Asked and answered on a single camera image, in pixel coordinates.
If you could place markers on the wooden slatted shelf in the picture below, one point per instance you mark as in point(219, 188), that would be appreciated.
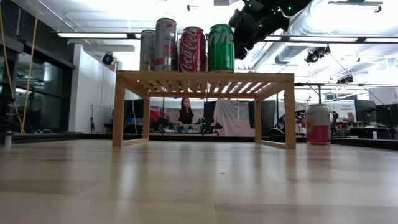
point(202, 76)

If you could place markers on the tall white beverage can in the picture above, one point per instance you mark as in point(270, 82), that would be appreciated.
point(147, 51)
point(166, 46)

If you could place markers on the black ceiling spotlight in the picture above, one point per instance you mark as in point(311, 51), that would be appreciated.
point(107, 58)
point(345, 79)
point(316, 54)

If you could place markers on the silver soda can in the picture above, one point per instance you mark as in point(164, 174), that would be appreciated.
point(318, 124)

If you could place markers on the person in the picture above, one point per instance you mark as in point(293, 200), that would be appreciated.
point(185, 113)

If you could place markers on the green soda can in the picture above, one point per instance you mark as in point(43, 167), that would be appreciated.
point(220, 49)

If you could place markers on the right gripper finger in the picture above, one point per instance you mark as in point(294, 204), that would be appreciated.
point(244, 40)
point(237, 19)

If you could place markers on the red cola can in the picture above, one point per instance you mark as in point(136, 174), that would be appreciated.
point(192, 49)

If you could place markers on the white sign board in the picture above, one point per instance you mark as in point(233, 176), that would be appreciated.
point(345, 109)

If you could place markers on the thin background tripod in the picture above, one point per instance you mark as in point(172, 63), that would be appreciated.
point(92, 119)

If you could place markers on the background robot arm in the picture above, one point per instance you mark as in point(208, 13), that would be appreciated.
point(209, 125)
point(335, 118)
point(161, 124)

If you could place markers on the long ceiling light strip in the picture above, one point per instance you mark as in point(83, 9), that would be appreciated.
point(93, 35)

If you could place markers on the black partition panel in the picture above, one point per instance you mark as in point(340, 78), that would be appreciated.
point(269, 112)
point(210, 110)

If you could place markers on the black computer monitor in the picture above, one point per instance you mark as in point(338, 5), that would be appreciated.
point(365, 110)
point(387, 115)

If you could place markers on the white cloth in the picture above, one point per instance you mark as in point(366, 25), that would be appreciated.
point(231, 119)

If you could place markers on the black office chair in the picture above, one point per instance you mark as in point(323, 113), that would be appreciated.
point(276, 129)

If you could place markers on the black metal table frame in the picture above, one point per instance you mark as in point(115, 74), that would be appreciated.
point(62, 136)

